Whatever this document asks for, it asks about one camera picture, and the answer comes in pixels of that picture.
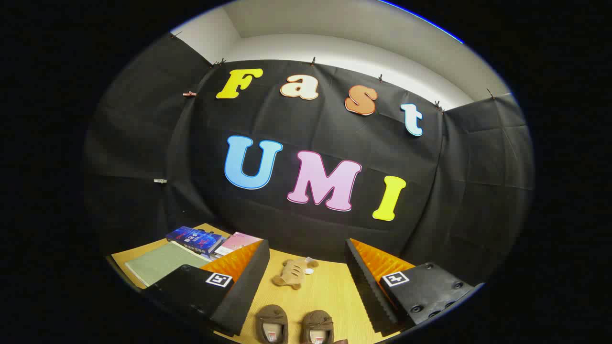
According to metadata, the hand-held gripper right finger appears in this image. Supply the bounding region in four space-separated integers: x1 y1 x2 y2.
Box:
344 237 485 335

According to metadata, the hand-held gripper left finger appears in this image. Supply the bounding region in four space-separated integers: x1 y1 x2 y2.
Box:
142 239 271 337

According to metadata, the brown fuzzy slipper shoe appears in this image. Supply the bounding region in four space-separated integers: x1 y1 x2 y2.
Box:
301 310 335 344
255 304 289 344

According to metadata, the green fabric storage box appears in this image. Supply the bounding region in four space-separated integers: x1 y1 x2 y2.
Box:
125 241 211 289

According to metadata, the pink cover book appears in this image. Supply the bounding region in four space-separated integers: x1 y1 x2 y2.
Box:
214 232 262 258

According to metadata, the tan bread plush toy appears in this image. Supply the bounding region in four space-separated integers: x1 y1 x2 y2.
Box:
273 257 319 290

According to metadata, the blue cover book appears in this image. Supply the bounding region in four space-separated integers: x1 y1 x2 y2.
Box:
166 226 226 255

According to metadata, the black backdrop cloth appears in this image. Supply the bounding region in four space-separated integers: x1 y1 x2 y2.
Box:
84 32 535 287

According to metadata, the row of small black clips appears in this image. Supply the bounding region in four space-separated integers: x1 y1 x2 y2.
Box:
170 31 498 113

